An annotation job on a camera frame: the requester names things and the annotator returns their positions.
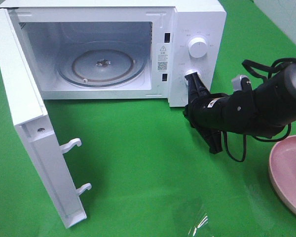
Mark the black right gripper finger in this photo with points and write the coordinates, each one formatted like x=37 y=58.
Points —
x=213 y=138
x=196 y=88

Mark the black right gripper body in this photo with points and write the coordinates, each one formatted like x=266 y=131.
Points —
x=233 y=113

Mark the pink round plate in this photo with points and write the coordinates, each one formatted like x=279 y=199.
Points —
x=282 y=171

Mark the white microwave door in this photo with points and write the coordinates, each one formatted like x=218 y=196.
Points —
x=32 y=123

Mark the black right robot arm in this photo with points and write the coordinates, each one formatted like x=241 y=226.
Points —
x=263 y=111

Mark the upper white power knob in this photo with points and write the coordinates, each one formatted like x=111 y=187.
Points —
x=197 y=47

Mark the white microwave oven body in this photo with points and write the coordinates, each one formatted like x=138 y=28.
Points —
x=166 y=26

